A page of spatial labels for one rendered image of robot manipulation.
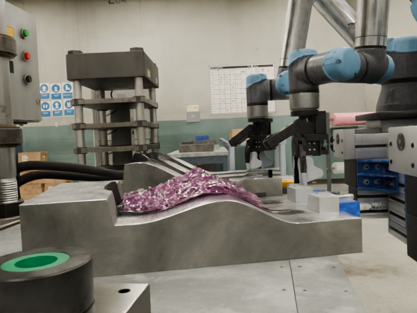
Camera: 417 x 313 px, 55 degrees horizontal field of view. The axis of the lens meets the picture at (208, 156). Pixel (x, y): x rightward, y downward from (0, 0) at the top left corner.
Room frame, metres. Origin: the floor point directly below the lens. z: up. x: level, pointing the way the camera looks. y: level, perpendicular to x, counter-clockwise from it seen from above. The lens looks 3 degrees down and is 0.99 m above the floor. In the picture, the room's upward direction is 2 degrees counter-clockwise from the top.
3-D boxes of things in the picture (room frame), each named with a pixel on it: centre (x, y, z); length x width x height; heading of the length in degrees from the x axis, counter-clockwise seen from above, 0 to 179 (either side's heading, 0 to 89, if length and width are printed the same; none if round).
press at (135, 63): (5.53, 1.16, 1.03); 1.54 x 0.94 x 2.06; 179
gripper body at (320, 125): (1.05, -0.26, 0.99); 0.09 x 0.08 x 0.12; 89
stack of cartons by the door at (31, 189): (7.18, 2.92, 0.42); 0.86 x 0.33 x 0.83; 89
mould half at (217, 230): (0.71, 0.03, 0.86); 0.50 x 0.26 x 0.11; 98
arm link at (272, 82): (1.41, -0.28, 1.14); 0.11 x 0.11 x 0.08; 82
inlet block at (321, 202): (0.70, -0.24, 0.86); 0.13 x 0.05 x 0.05; 98
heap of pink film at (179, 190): (0.72, 0.03, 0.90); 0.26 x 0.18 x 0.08; 98
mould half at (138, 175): (1.08, 0.06, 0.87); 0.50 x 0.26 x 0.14; 81
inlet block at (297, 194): (0.81, -0.23, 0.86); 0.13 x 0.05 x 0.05; 98
